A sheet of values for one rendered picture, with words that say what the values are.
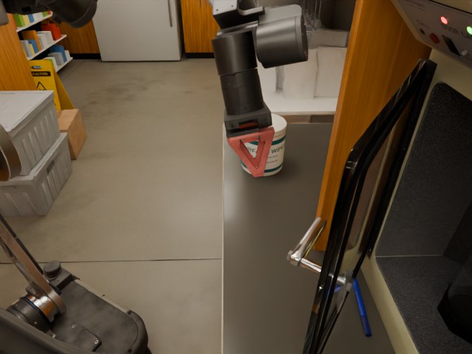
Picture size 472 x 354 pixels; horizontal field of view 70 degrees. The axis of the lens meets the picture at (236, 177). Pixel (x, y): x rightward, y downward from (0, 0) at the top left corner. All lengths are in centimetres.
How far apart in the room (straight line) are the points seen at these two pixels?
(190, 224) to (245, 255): 147
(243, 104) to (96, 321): 128
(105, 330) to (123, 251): 69
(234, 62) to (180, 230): 180
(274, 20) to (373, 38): 17
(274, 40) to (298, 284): 49
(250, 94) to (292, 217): 47
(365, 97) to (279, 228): 39
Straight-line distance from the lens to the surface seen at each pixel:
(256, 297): 72
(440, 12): 39
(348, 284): 42
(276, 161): 100
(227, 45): 47
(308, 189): 98
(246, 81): 48
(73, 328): 160
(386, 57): 60
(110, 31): 540
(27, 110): 244
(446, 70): 53
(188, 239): 214
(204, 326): 178
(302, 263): 43
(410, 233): 71
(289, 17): 48
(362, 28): 57
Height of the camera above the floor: 153
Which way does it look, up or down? 36 degrees down
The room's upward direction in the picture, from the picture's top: straight up
